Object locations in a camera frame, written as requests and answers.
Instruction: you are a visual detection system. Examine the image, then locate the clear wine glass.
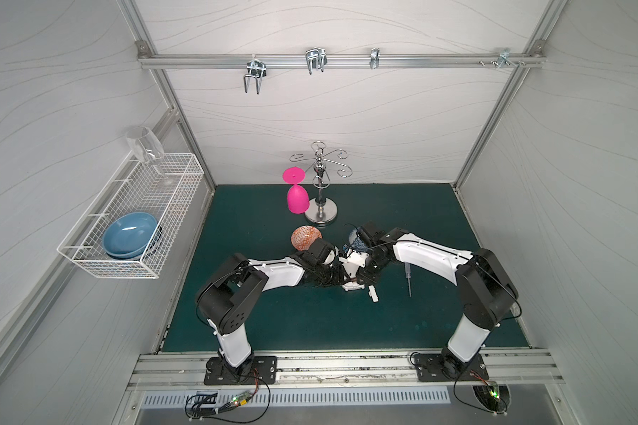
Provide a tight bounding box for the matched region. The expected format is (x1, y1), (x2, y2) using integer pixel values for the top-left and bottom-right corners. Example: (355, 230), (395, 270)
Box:
(125, 127), (173, 186)

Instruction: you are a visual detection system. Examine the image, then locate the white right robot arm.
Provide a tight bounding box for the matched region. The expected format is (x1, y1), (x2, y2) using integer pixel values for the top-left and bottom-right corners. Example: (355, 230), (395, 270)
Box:
(350, 226), (519, 368)

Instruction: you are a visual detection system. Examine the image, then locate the white wire basket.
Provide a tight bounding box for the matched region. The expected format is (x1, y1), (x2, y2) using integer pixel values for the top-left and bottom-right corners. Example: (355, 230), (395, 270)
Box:
(57, 153), (203, 279)

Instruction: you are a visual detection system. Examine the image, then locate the left base wiring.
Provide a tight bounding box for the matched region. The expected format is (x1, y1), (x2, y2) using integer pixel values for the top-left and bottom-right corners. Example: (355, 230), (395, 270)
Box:
(184, 371), (271, 425)

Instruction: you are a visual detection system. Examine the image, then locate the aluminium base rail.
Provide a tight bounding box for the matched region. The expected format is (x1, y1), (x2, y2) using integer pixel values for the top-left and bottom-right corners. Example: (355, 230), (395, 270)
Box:
(127, 348), (565, 391)

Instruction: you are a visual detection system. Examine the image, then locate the pink plastic goblet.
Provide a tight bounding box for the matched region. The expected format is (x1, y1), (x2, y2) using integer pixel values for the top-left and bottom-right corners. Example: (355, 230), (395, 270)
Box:
(283, 166), (309, 214)

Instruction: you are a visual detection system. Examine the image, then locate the blue white patterned bowl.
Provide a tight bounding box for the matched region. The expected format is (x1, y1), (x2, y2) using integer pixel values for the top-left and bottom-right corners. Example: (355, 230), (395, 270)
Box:
(348, 228), (368, 253)

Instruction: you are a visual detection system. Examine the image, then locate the aluminium top rail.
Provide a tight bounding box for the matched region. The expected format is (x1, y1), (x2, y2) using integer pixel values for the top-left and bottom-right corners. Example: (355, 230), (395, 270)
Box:
(138, 51), (547, 71)

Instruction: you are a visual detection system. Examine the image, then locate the chrome glass holder stand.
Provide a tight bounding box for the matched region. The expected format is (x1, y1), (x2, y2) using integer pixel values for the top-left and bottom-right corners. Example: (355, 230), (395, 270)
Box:
(289, 141), (353, 225)

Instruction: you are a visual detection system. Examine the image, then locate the white alarm clock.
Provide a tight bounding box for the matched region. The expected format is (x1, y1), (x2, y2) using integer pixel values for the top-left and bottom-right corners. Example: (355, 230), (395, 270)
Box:
(341, 282), (365, 291)

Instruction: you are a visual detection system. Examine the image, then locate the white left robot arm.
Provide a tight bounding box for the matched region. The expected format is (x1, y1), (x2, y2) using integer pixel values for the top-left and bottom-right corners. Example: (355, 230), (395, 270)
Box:
(196, 251), (346, 375)

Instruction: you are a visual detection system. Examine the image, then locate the blue ceramic bowl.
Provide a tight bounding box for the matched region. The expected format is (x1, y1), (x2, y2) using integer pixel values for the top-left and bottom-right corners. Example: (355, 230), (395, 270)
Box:
(101, 212), (159, 260)

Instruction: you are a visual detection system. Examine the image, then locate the small metal hook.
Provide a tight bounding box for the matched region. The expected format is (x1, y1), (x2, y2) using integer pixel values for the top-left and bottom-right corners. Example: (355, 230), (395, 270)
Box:
(370, 48), (380, 69)

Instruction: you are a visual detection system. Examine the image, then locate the base wiring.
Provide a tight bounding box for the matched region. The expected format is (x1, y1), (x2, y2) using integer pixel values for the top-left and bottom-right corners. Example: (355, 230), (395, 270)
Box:
(447, 371), (511, 415)
(184, 371), (271, 425)

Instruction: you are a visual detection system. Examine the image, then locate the metal corner hook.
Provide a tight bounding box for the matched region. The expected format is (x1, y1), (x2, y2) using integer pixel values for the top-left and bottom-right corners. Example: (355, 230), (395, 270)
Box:
(478, 49), (526, 69)

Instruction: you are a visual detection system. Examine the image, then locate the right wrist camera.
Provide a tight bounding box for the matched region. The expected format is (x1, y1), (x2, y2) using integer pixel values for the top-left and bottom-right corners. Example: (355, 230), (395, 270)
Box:
(357, 221), (386, 249)

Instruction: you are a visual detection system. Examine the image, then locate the white battery cover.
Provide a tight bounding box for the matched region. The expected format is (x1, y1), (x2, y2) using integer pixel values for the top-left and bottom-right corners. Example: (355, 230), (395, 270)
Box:
(368, 285), (379, 303)

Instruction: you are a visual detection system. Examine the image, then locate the orange patterned bowl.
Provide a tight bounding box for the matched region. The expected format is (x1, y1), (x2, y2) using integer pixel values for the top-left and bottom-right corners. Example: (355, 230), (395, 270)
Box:
(291, 226), (322, 251)

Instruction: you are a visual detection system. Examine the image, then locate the metal double hook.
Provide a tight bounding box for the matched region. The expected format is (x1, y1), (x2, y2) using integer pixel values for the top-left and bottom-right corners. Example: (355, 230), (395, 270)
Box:
(243, 59), (267, 95)

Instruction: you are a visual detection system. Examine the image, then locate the small screwdriver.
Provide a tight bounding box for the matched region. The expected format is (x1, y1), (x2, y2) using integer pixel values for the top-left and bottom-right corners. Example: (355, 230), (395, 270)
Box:
(404, 263), (412, 298)

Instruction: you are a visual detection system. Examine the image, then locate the right base wiring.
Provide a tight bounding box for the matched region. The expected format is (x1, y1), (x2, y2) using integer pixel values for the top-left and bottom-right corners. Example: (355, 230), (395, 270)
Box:
(447, 371), (511, 415)

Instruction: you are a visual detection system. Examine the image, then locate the metal loop hook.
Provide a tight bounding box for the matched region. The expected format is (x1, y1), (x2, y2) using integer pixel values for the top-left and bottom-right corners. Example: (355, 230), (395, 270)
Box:
(305, 48), (328, 75)

